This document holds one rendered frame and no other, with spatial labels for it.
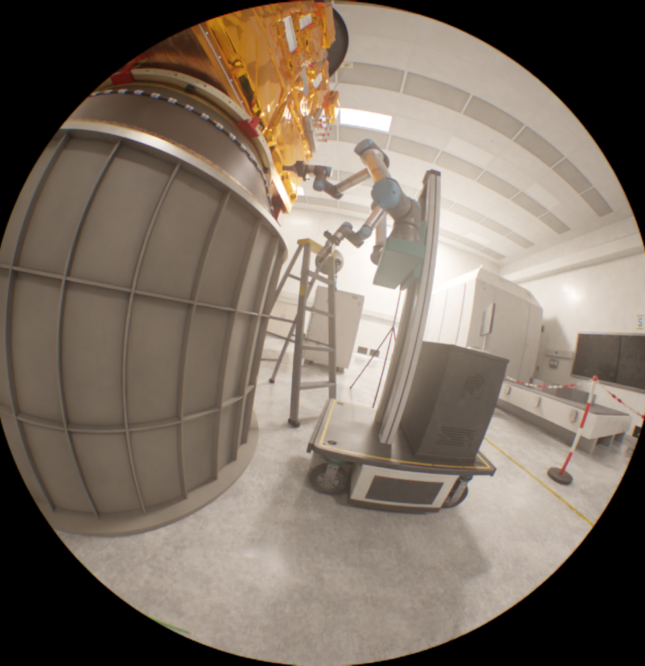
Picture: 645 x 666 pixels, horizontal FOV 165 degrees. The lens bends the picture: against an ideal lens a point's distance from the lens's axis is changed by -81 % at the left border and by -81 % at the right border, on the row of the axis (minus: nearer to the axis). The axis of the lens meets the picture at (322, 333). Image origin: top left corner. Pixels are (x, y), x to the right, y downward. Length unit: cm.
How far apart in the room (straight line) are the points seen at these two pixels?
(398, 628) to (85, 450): 104
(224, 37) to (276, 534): 200
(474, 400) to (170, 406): 116
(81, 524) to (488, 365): 166
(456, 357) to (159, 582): 132
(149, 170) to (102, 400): 61
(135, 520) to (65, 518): 29
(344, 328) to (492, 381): 339
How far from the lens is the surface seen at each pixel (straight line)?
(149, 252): 65
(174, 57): 129
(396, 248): 89
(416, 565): 106
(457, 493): 132
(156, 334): 67
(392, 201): 90
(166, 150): 68
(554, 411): 396
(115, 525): 97
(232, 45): 130
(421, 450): 106
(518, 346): 695
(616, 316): 735
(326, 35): 280
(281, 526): 100
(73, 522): 101
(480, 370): 105
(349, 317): 416
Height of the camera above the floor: 80
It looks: 2 degrees down
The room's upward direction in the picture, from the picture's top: 13 degrees clockwise
